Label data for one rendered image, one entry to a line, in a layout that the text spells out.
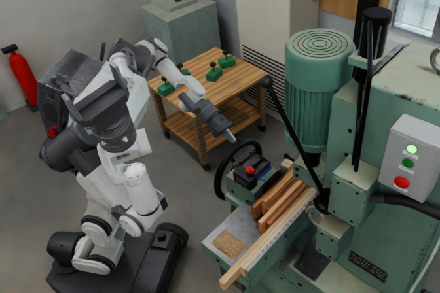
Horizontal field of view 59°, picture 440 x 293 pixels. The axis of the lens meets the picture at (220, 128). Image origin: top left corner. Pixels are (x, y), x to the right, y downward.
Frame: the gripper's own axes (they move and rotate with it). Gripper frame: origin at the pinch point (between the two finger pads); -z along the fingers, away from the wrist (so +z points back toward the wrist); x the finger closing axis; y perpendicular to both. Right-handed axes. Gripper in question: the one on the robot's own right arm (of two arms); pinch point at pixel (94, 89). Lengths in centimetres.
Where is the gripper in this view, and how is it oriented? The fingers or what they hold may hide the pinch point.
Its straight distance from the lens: 80.1
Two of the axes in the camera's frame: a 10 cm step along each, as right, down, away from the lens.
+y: 7.0, 5.9, -4.1
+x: 7.2, -6.0, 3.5
